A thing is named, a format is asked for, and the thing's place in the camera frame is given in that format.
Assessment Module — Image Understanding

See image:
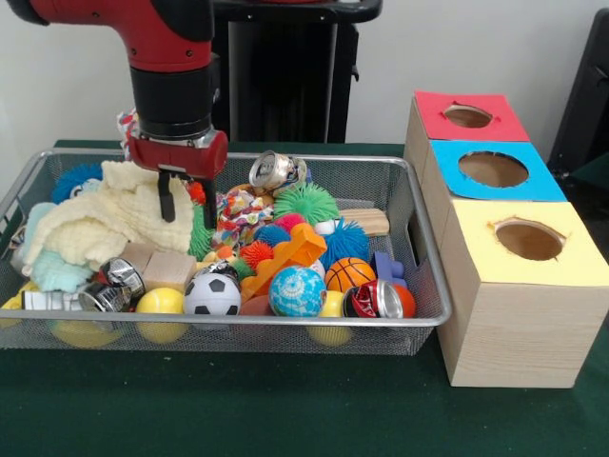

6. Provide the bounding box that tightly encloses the cream knitted cloth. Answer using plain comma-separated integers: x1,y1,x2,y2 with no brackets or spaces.
23,160,196,272

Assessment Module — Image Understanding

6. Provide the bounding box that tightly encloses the colourful patterned cloth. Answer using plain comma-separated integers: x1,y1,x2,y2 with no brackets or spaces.
212,188,276,249

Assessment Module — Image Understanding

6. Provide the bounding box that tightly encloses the crushed red can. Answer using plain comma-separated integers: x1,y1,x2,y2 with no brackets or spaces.
341,279,404,320

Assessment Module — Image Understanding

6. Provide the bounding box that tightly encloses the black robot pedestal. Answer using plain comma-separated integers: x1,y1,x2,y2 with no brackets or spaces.
211,0,384,144

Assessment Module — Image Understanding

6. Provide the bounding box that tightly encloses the orange toy brick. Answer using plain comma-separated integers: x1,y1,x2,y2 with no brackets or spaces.
240,222,328,301

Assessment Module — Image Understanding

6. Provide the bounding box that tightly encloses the globe print ball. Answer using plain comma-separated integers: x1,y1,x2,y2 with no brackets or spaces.
268,266,327,318

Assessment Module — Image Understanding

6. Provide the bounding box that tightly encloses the crushed silver can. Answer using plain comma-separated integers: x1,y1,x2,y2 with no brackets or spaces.
249,149,308,188

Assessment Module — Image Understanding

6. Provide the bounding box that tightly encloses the mint green cloth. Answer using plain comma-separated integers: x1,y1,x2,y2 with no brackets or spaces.
22,202,94,294

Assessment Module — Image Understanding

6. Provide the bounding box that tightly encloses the wooden box with three holes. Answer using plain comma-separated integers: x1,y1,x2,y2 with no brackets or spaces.
403,89,609,389

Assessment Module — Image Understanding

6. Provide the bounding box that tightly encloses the wire mesh bin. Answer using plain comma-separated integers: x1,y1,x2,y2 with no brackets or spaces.
0,147,452,357

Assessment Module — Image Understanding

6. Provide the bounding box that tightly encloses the black panel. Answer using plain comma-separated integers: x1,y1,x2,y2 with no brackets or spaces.
546,7,609,166

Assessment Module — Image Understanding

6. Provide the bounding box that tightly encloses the large green spiky ball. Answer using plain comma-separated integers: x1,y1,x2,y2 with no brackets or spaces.
188,204,216,262

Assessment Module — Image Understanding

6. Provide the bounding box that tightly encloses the yellow ball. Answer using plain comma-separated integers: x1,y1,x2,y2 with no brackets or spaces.
136,288,186,345

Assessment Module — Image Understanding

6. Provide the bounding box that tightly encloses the soccer ball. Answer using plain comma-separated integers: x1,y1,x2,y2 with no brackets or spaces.
183,272,242,316

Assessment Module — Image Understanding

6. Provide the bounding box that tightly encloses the dark green table cloth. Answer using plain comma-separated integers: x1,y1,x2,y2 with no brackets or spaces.
568,151,609,225
0,138,609,457

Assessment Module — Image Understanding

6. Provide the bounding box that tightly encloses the small basketball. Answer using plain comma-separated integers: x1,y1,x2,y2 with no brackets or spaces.
324,257,377,293

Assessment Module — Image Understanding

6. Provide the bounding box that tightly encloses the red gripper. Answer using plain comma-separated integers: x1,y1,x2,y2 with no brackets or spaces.
124,129,230,230

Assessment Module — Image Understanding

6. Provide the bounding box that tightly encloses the ridged wooden block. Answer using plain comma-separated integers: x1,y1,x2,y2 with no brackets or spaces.
338,208,390,237

